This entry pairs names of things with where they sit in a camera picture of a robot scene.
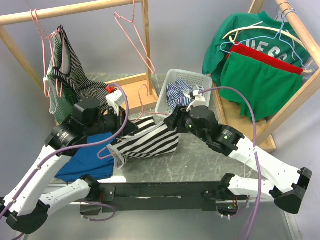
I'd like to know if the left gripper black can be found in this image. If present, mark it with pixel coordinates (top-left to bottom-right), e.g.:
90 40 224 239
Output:
85 104 139 138

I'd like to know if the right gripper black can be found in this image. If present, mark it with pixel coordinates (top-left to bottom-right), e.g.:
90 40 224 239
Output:
163 104 209 142

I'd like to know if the blue white striped tank top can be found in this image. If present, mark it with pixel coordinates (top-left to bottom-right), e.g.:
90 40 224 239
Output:
165 78 204 110

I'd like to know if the blue cloth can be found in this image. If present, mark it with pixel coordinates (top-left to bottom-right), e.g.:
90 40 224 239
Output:
55 144 115 183

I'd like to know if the green striped tank top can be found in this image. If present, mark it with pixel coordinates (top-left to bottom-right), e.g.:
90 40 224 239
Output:
43 25 109 124

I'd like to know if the black white striped tank top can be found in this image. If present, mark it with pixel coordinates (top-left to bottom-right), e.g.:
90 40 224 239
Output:
107 116 180 169

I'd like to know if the pink hanger with blue top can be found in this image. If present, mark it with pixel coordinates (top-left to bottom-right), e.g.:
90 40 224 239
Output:
113 0 156 75

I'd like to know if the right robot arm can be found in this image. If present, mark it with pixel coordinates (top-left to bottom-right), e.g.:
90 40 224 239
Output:
164 106 313 214

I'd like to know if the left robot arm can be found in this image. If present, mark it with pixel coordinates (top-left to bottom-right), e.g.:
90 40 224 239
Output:
0 98 137 235

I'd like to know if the red cloth on hanger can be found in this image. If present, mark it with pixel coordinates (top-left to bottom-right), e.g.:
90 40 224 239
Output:
230 44 303 75

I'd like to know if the cream white hanger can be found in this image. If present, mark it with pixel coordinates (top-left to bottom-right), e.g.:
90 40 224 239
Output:
222 21 315 74

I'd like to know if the white plastic perforated basket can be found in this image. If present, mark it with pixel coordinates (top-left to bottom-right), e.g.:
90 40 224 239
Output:
155 69 213 115

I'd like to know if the left wooden clothes rack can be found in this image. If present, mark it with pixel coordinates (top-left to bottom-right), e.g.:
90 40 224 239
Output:
0 0 158 113

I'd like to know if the wooden clothes rack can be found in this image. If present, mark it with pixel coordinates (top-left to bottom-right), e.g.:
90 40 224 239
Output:
0 0 158 113
211 0 320 153

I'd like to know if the right wooden clothes rack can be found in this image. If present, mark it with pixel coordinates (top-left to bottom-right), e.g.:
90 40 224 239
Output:
211 0 320 153

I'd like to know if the green t-shirt front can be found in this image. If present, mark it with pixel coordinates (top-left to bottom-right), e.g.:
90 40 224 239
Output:
220 52 303 121

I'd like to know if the black base beam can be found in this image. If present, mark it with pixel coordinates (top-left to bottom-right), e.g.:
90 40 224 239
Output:
100 181 247 211

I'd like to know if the green sweatshirt with letters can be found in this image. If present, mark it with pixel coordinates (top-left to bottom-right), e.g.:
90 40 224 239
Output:
202 12 310 86

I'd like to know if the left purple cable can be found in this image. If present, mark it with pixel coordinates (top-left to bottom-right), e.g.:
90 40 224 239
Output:
0 83 130 240

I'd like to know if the purple cable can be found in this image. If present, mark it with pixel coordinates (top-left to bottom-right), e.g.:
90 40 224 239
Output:
0 83 130 240
198 86 263 240

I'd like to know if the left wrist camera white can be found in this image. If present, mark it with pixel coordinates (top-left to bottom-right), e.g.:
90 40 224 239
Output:
106 86 125 111

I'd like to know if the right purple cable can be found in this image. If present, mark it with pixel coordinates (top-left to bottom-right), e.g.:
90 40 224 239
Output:
198 86 263 240

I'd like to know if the light blue wire hanger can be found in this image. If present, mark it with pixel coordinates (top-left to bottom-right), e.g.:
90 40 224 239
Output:
222 18 316 74

